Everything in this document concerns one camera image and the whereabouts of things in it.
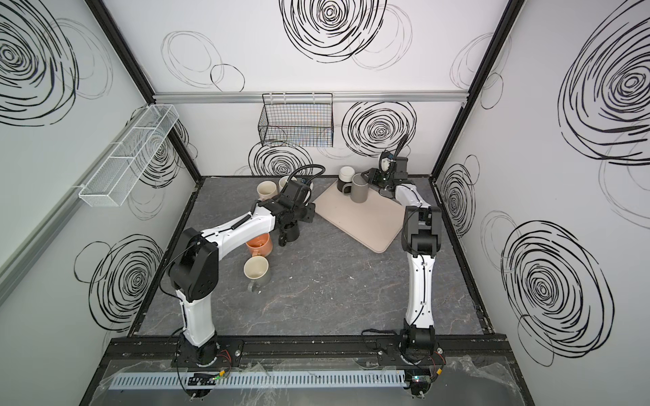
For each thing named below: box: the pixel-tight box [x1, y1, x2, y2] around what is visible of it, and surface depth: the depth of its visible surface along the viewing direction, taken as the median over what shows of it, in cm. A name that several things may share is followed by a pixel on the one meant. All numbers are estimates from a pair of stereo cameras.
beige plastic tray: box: [313, 181, 405, 254], surface depth 110 cm
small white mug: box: [336, 165, 356, 194], surface depth 111 cm
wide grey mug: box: [341, 172, 369, 203], surface depth 108 cm
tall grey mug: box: [242, 255, 271, 292], surface depth 84 cm
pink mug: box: [256, 180, 278, 202], surface depth 107 cm
